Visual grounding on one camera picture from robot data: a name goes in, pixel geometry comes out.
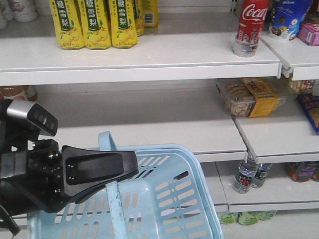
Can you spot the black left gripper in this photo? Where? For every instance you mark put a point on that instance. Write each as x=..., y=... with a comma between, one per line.
x=31, y=180

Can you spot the light blue plastic basket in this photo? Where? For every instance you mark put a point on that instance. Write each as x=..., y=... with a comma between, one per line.
x=167, y=199

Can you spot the red Coca-Cola aluminium bottle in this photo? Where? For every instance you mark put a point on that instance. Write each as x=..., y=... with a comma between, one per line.
x=252, y=18

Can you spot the white shelf unit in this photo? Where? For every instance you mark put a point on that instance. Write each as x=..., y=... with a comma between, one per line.
x=162, y=90

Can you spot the clear water bottle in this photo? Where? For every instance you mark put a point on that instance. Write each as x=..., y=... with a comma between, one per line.
x=243, y=177
x=261, y=175

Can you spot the clear cookie box yellow band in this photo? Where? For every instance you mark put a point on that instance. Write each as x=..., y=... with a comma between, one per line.
x=252, y=97

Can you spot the blue cookie cup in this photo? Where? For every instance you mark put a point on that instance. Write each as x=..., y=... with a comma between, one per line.
x=286, y=17

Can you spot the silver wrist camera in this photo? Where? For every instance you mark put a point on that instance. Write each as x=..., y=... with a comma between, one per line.
x=33, y=116

